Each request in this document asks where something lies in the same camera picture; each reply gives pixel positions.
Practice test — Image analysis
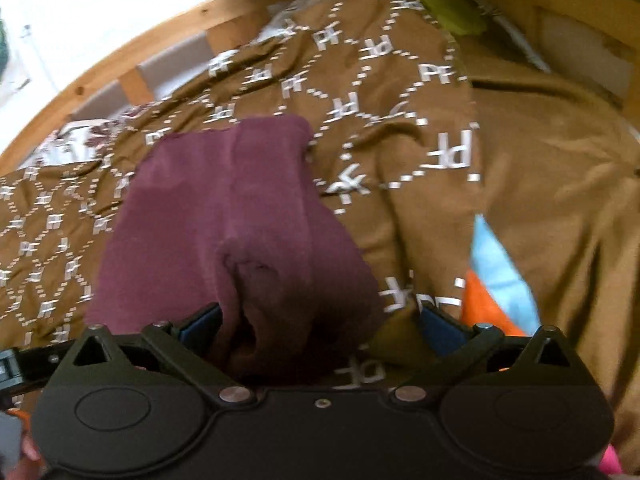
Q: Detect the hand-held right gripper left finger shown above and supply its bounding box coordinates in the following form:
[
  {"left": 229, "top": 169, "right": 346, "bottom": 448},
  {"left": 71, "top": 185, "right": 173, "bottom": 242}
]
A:
[{"left": 70, "top": 302, "right": 257, "bottom": 406}]

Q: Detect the pink cloth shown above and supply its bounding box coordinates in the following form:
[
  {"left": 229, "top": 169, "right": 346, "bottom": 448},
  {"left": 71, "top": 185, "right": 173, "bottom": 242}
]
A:
[{"left": 602, "top": 442, "right": 640, "bottom": 480}]

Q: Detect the light blue and orange cloth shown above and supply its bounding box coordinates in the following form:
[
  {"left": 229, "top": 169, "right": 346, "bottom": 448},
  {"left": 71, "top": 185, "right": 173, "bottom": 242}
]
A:
[{"left": 459, "top": 214, "right": 542, "bottom": 337}]

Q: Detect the yellow-green cloth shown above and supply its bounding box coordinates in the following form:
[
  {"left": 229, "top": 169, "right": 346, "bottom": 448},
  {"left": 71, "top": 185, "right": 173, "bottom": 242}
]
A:
[{"left": 404, "top": 0, "right": 488, "bottom": 37}]

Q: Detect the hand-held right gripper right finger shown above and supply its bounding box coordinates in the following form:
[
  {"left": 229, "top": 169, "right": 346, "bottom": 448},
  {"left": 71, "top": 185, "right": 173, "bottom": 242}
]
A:
[{"left": 390, "top": 305, "right": 577, "bottom": 405}]

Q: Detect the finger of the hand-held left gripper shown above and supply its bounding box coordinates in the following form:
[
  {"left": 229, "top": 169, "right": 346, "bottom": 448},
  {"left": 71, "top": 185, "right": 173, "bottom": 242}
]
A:
[{"left": 0, "top": 346, "right": 76, "bottom": 395}]

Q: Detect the maroon small garment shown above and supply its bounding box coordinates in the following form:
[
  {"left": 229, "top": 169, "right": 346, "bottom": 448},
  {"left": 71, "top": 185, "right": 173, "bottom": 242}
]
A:
[{"left": 85, "top": 114, "right": 386, "bottom": 382}]

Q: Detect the white floral bed sheet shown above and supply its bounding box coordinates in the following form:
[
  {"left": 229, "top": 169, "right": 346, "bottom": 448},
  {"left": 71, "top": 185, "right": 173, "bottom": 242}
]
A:
[{"left": 22, "top": 119, "right": 133, "bottom": 173}]

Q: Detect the brown patterned blanket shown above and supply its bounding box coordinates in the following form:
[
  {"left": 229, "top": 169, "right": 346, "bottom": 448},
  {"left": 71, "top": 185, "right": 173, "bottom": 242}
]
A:
[{"left": 0, "top": 0, "right": 483, "bottom": 401}]

